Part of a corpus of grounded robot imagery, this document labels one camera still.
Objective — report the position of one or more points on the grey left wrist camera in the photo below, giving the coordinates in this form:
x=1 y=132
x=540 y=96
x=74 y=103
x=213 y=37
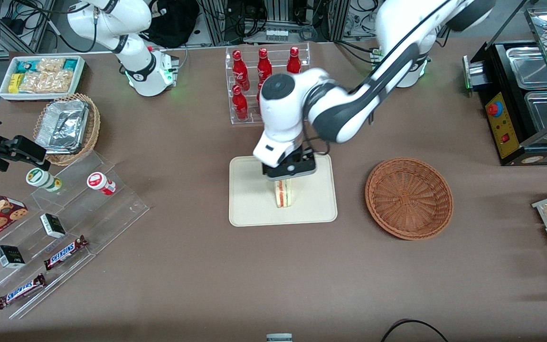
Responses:
x=292 y=170

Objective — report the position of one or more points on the brown round wicker basket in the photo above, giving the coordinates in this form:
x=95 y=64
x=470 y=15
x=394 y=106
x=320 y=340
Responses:
x=409 y=199

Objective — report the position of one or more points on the red white yogurt bottle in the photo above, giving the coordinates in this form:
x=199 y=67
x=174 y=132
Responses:
x=100 y=182

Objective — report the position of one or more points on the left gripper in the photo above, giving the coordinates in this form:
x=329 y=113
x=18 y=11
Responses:
x=297 y=156

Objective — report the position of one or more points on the silver foil tray stack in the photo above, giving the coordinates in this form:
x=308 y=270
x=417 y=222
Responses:
x=62 y=126

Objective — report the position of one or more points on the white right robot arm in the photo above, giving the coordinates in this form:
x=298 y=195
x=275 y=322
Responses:
x=112 y=21

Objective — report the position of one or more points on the green white yogurt bottle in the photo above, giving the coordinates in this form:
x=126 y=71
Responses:
x=42 y=179

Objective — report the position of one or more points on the white power strip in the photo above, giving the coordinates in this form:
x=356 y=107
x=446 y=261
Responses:
x=276 y=34

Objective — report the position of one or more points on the triangular sandwich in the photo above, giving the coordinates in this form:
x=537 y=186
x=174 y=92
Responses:
x=284 y=194

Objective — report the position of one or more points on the tan wicker basket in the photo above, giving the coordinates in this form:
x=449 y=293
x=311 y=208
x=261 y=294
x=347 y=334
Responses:
x=92 y=128

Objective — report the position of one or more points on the brown snickers bar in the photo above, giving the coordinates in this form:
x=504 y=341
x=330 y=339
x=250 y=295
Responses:
x=21 y=291
x=66 y=252

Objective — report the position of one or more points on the white rectangular snack bin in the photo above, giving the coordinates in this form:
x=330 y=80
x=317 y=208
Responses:
x=80 y=76

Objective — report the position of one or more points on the small grey device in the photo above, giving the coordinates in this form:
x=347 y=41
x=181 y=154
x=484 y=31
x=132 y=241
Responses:
x=279 y=337

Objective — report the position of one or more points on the large clear cracker bag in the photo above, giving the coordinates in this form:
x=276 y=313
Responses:
x=48 y=81

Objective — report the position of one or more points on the teal snack pack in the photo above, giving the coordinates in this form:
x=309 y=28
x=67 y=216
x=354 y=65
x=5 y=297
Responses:
x=26 y=66
x=70 y=64

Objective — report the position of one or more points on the red cola bottle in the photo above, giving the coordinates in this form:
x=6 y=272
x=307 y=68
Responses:
x=240 y=107
x=264 y=64
x=259 y=92
x=294 y=61
x=240 y=73

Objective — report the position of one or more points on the beige plastic serving tray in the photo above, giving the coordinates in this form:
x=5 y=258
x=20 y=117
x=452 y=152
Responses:
x=311 y=199

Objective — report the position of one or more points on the clear acrylic bottle rack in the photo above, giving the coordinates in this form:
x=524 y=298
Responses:
x=252 y=61

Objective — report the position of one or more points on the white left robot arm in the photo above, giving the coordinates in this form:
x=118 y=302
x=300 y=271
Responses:
x=349 y=104

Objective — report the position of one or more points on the yellow snack pack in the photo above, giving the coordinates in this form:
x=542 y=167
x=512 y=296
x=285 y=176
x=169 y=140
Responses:
x=15 y=83

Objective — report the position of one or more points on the black sausage warmer machine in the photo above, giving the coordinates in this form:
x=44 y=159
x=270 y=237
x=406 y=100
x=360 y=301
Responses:
x=504 y=128

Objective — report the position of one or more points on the small clear cracker bag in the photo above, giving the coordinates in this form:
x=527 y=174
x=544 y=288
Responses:
x=50 y=64

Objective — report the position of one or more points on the black fabric bag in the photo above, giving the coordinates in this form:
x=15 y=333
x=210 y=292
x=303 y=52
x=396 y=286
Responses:
x=171 y=23

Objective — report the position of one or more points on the clear acrylic stepped stand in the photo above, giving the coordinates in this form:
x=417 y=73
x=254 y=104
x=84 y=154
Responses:
x=102 y=218

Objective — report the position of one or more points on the small black box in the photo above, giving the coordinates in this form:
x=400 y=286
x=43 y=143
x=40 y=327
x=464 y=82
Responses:
x=52 y=225
x=9 y=256

